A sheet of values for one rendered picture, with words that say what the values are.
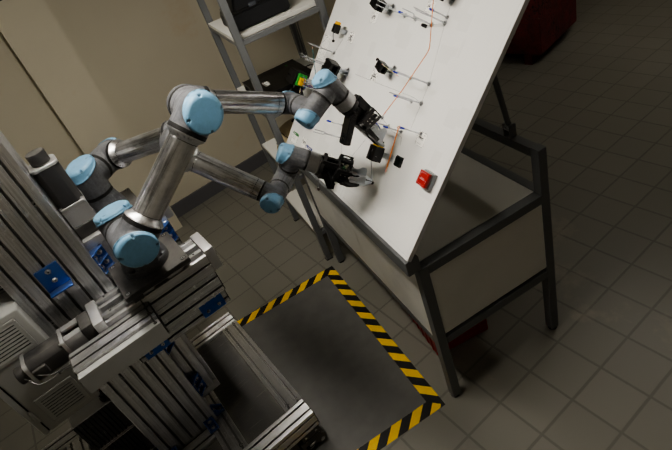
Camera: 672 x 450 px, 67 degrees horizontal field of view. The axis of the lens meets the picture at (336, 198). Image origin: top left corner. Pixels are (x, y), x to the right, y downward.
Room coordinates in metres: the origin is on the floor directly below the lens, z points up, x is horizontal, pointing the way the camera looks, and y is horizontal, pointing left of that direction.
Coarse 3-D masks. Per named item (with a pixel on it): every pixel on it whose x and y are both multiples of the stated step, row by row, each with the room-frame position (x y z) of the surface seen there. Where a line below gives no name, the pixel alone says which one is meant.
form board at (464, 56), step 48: (336, 0) 2.53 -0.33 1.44; (384, 0) 2.13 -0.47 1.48; (432, 0) 1.82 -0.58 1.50; (480, 0) 1.59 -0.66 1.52; (528, 0) 1.42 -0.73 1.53; (336, 48) 2.33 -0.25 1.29; (384, 48) 1.97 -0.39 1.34; (432, 48) 1.69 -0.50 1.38; (480, 48) 1.48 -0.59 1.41; (384, 96) 1.82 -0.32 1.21; (432, 96) 1.57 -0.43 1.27; (480, 96) 1.37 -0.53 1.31; (336, 144) 1.97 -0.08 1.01; (384, 144) 1.67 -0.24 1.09; (432, 144) 1.45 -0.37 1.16; (336, 192) 1.81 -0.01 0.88; (384, 192) 1.54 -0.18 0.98; (432, 192) 1.33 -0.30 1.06
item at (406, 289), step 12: (360, 240) 1.80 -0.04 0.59; (372, 252) 1.69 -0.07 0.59; (372, 264) 1.75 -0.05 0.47; (384, 264) 1.59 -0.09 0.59; (384, 276) 1.64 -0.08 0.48; (396, 276) 1.50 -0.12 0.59; (396, 288) 1.54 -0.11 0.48; (408, 288) 1.41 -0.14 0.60; (408, 300) 1.45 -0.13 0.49; (420, 300) 1.33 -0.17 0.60; (420, 312) 1.36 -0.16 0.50
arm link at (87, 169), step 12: (84, 156) 1.86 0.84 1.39; (96, 156) 1.87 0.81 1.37; (72, 168) 1.81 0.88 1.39; (84, 168) 1.78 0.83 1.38; (96, 168) 1.81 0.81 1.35; (108, 168) 1.85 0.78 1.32; (72, 180) 1.77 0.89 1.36; (84, 180) 1.76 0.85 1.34; (96, 180) 1.78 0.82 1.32; (108, 180) 1.84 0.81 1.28; (84, 192) 1.77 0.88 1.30; (96, 192) 1.77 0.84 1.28
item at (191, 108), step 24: (192, 96) 1.35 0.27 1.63; (168, 120) 1.37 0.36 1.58; (192, 120) 1.32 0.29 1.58; (216, 120) 1.34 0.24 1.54; (168, 144) 1.33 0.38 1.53; (192, 144) 1.33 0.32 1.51; (168, 168) 1.29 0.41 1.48; (144, 192) 1.28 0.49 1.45; (168, 192) 1.28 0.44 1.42; (144, 216) 1.24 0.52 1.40; (120, 240) 1.19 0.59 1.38; (144, 240) 1.20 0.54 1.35; (144, 264) 1.19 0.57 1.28
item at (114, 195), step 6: (108, 192) 1.79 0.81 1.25; (114, 192) 1.81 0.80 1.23; (96, 198) 1.76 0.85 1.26; (102, 198) 1.77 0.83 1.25; (108, 198) 1.78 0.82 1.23; (114, 198) 1.79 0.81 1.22; (120, 198) 1.81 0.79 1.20; (90, 204) 1.77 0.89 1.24; (96, 204) 1.76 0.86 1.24; (102, 204) 1.76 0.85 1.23; (108, 204) 1.77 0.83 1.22; (96, 210) 1.77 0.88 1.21
